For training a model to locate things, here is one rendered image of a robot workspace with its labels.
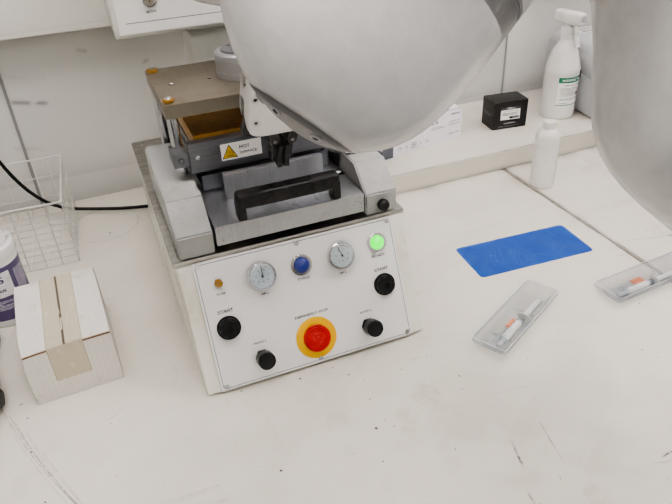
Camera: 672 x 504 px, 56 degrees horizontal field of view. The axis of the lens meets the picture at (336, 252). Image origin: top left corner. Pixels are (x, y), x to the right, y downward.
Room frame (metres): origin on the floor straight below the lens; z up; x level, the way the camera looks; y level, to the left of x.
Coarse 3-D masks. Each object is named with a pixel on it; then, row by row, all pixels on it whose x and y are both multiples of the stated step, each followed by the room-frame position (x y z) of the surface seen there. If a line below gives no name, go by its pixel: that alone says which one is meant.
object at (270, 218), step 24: (264, 168) 0.84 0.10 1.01; (288, 168) 0.85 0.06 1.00; (312, 168) 0.86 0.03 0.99; (336, 168) 0.90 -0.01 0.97; (216, 192) 0.84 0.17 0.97; (360, 192) 0.82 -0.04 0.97; (216, 216) 0.77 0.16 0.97; (264, 216) 0.77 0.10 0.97; (288, 216) 0.78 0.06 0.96; (312, 216) 0.79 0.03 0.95; (336, 216) 0.80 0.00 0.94; (216, 240) 0.74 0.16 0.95; (240, 240) 0.75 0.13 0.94
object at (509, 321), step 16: (528, 288) 0.83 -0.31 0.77; (544, 288) 0.83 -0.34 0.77; (512, 304) 0.79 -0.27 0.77; (528, 304) 0.79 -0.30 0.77; (544, 304) 0.79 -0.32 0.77; (496, 320) 0.75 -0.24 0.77; (512, 320) 0.75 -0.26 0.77; (528, 320) 0.75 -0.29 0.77; (480, 336) 0.72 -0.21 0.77; (496, 336) 0.72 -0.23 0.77; (512, 336) 0.72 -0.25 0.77
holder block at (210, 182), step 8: (184, 144) 0.97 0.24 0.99; (304, 152) 0.91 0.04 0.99; (312, 152) 0.91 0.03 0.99; (320, 152) 0.91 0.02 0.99; (264, 160) 0.89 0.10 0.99; (272, 160) 0.89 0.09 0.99; (328, 160) 0.92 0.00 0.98; (224, 168) 0.87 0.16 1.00; (232, 168) 0.87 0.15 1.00; (240, 168) 0.87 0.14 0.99; (200, 176) 0.86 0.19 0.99; (208, 176) 0.85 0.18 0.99; (216, 176) 0.86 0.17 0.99; (208, 184) 0.85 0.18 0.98; (216, 184) 0.86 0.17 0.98
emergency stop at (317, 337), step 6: (318, 324) 0.72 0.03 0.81; (306, 330) 0.71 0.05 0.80; (312, 330) 0.71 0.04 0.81; (318, 330) 0.71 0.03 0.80; (324, 330) 0.72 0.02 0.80; (306, 336) 0.71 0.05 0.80; (312, 336) 0.71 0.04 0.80; (318, 336) 0.71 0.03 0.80; (324, 336) 0.71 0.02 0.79; (330, 336) 0.72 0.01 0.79; (306, 342) 0.70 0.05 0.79; (312, 342) 0.70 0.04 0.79; (318, 342) 0.71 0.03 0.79; (324, 342) 0.71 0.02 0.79; (312, 348) 0.70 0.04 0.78; (318, 348) 0.70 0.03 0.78; (324, 348) 0.70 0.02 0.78
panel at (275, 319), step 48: (288, 240) 0.77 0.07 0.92; (336, 240) 0.79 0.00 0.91; (384, 240) 0.80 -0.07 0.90; (240, 288) 0.72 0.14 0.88; (288, 288) 0.74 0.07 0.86; (336, 288) 0.76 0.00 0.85; (240, 336) 0.69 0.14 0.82; (288, 336) 0.71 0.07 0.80; (336, 336) 0.72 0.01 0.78; (384, 336) 0.74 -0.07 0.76; (240, 384) 0.66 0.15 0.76
